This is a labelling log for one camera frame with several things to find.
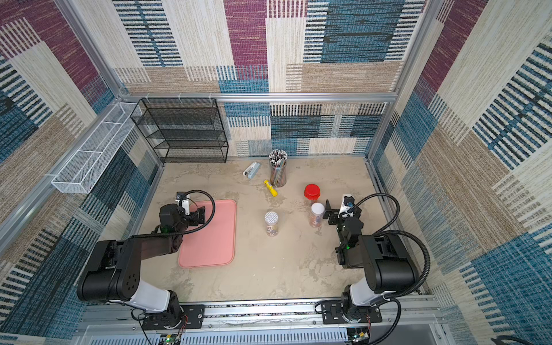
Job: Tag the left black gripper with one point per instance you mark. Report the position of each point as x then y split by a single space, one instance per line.
194 217

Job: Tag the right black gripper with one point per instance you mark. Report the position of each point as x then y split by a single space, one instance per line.
335 213

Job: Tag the clear candy jar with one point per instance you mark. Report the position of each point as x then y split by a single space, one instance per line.
272 230

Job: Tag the translucent white jar lid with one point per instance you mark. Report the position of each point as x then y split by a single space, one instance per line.
271 218

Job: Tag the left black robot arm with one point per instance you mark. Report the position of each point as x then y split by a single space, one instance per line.
112 273

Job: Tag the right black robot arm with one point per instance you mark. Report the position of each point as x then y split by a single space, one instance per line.
384 259

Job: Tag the white lid candy jar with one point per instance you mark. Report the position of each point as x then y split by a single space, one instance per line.
316 214

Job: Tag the red lid candy jar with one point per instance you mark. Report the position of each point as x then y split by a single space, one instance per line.
312 193

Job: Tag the pink plastic tray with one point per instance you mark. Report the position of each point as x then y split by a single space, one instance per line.
214 245

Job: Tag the grey stapler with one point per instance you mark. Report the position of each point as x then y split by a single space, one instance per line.
252 170

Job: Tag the clear cup of pencils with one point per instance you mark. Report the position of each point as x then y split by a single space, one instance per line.
277 161

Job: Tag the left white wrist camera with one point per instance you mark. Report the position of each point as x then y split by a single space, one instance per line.
183 203

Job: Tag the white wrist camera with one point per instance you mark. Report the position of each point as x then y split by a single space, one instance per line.
183 203
348 203

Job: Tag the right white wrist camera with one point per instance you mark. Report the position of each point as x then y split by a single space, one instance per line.
348 203

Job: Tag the black wire shelf rack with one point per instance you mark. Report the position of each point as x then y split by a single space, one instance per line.
182 130

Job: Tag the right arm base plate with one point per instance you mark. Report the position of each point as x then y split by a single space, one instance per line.
338 312

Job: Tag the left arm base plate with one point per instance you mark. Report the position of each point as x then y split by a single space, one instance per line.
188 317

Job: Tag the white wire mesh basket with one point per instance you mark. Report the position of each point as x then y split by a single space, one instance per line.
84 169

